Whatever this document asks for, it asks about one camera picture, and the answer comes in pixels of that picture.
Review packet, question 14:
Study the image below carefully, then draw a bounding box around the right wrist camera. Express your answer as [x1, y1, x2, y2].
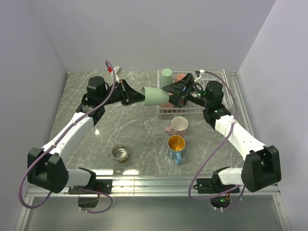
[193, 69, 205, 82]

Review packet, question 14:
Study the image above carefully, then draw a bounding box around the stainless steel cup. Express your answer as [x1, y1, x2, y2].
[111, 143, 128, 163]

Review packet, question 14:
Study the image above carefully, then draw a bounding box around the brown-pink ceramic mug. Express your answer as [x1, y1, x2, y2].
[175, 74, 185, 82]

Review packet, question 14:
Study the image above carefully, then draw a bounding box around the white wire dish rack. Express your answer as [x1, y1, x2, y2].
[158, 70, 233, 115]

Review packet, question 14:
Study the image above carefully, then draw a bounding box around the tall green plastic cup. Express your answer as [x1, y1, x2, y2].
[159, 68, 173, 88]

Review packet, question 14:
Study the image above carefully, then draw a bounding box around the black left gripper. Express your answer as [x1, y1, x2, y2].
[100, 79, 147, 106]

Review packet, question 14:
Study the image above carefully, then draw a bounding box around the short green plastic cup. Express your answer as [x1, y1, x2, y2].
[141, 87, 169, 106]

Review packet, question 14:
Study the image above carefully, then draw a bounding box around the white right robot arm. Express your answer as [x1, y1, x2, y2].
[162, 73, 282, 193]

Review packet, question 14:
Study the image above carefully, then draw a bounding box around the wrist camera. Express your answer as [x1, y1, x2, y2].
[193, 69, 205, 82]
[107, 65, 122, 82]

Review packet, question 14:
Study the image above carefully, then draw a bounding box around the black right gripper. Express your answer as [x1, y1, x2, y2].
[162, 74, 210, 109]

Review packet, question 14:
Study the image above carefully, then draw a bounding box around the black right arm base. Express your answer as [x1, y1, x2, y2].
[193, 177, 240, 209]

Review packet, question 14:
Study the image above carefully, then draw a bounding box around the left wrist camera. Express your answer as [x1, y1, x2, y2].
[107, 65, 122, 82]

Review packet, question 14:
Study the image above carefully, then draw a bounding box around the white and pink mug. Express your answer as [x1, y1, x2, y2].
[165, 116, 189, 137]

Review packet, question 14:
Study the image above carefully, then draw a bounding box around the aluminium front rail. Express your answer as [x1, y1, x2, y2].
[26, 175, 281, 198]

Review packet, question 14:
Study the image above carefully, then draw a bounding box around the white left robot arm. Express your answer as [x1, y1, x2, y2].
[27, 76, 145, 193]

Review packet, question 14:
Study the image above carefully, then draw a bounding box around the blue mug orange interior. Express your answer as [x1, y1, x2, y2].
[167, 135, 186, 165]

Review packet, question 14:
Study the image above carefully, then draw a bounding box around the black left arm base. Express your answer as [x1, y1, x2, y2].
[68, 179, 113, 209]

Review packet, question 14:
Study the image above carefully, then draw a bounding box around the tall pink plastic cup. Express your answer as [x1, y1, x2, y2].
[159, 103, 174, 113]

